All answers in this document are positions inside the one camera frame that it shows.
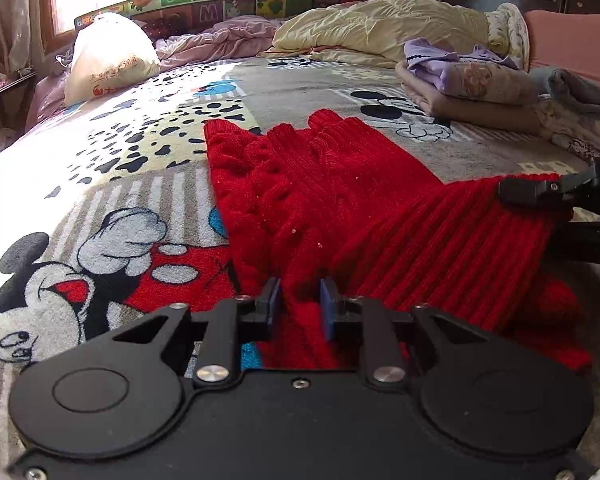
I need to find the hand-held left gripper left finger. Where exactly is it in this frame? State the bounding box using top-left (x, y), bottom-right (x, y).
top-left (111, 276), bottom-right (284, 390)

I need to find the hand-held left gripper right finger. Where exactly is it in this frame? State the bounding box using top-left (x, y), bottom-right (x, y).
top-left (318, 277), bottom-right (487, 392)

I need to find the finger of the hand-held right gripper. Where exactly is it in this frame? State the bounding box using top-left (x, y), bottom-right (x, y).
top-left (545, 209), bottom-right (600, 267)
top-left (498, 159), bottom-right (600, 209)

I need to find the red knitted sweater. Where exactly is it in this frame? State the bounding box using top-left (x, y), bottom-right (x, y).
top-left (203, 108), bottom-right (595, 374)

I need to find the pale floral bedding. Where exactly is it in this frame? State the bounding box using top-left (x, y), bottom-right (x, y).
top-left (534, 96), bottom-right (600, 164)

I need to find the folded beige blanket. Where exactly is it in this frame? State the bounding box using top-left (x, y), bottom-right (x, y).
top-left (395, 62), bottom-right (550, 137)

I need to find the grey fleece blanket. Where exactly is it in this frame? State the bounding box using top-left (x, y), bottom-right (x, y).
top-left (527, 66), bottom-right (600, 124)

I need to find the folded floral quilt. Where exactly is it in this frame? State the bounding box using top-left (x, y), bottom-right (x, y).
top-left (437, 57), bottom-right (542, 107)

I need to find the pink cushion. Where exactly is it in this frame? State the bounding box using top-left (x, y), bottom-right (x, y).
top-left (522, 9), bottom-right (600, 92)

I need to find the purple cloth with black trim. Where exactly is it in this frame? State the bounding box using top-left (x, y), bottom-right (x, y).
top-left (403, 37), bottom-right (520, 80)

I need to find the cartoon printed blanket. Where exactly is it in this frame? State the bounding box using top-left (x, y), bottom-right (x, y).
top-left (0, 54), bottom-right (600, 467)

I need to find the cream quilt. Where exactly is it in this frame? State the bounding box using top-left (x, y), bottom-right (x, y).
top-left (256, 0), bottom-right (512, 70)

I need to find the pink bed sheet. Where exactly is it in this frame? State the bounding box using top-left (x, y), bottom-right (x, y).
top-left (154, 15), bottom-right (292, 69)

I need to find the white plastic bag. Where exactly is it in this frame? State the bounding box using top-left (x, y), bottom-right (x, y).
top-left (63, 12), bottom-right (162, 108)

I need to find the dark desk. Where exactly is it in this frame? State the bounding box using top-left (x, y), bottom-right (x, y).
top-left (0, 70), bottom-right (39, 107)

